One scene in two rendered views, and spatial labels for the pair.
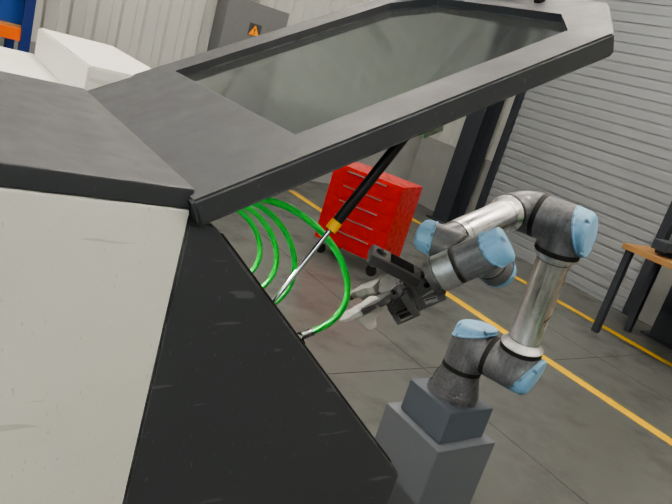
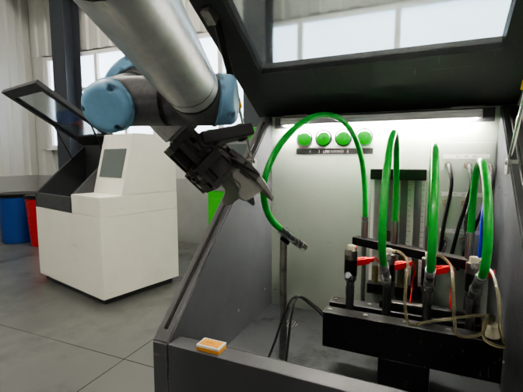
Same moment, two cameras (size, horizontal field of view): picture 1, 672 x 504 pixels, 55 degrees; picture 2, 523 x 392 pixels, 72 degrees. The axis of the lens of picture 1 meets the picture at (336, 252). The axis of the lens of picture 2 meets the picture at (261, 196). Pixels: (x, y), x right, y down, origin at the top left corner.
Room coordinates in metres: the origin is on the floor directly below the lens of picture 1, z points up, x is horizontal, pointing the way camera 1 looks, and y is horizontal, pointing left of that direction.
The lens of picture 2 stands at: (1.90, -0.40, 1.32)
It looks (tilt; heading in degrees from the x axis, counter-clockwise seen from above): 6 degrees down; 151
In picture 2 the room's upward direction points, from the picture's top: straight up
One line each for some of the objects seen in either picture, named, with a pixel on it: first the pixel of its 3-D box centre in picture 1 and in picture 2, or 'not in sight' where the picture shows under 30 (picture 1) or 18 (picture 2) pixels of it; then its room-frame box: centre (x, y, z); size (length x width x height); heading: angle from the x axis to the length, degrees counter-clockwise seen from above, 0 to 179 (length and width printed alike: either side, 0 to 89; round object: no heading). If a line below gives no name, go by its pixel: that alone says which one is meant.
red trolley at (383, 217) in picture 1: (365, 218); not in sight; (5.78, -0.17, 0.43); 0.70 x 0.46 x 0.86; 63
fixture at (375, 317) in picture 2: not in sight; (404, 348); (1.39, 0.23, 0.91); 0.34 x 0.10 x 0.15; 37
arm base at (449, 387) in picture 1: (457, 378); not in sight; (1.73, -0.45, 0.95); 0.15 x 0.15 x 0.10
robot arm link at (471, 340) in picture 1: (473, 344); not in sight; (1.73, -0.45, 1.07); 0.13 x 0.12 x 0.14; 57
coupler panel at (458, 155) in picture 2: not in sight; (464, 201); (1.33, 0.51, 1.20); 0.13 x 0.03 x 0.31; 37
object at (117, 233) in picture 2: not in sight; (93, 189); (-2.18, -0.14, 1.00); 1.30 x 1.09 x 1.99; 24
